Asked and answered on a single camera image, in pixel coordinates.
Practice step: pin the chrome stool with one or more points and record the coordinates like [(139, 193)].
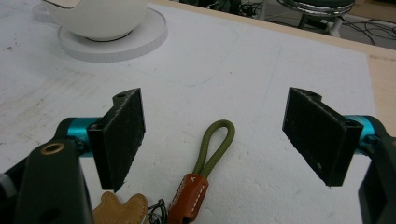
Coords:
[(317, 11)]

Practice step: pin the white round base disc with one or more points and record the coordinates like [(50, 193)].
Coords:
[(124, 42)]

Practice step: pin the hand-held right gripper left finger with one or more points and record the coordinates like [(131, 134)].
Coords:
[(120, 141)]

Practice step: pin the white ceramic cup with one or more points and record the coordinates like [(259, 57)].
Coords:
[(96, 15)]

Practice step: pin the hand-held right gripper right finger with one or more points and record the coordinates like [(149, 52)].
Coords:
[(320, 140)]

